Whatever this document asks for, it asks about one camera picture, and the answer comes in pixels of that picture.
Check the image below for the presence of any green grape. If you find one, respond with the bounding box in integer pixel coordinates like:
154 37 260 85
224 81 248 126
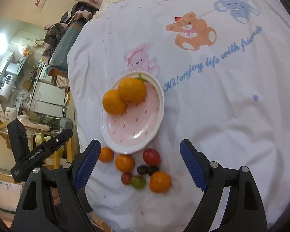
131 175 146 189

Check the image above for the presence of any small red cherry tomato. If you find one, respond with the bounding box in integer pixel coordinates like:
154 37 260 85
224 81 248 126
121 172 133 185

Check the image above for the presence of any large orange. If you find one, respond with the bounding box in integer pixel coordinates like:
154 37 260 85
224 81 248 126
118 77 147 103
102 89 127 115

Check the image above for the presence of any white plate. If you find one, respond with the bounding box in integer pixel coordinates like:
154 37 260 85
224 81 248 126
101 72 165 154

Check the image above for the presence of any teal mattress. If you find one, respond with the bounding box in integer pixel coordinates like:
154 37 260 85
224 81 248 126
46 19 87 78

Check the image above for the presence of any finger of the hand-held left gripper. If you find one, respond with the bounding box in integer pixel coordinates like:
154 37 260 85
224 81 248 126
42 129 73 161

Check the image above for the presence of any large red cherry tomato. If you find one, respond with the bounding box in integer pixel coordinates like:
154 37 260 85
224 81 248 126
143 149 161 165

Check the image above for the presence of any white water heater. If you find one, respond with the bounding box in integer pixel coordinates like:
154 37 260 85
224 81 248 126
0 74 16 102

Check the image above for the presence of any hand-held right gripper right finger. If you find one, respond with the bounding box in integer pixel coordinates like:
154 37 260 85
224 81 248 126
179 139 269 232

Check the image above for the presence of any small orange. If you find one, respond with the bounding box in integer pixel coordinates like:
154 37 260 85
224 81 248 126
98 147 114 162
115 154 135 173
149 171 171 193

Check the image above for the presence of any wooden rack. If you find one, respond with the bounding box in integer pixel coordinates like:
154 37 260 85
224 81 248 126
0 123 73 171

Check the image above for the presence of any pile of clothes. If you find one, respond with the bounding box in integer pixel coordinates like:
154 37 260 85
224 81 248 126
43 0 103 54

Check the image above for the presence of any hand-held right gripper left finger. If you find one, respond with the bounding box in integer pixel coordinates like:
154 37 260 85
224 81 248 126
11 139 102 232

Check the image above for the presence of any white animal-print blanket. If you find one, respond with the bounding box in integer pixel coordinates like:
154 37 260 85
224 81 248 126
67 0 290 232

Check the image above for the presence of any white cabinet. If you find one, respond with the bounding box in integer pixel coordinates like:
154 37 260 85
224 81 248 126
30 80 66 113

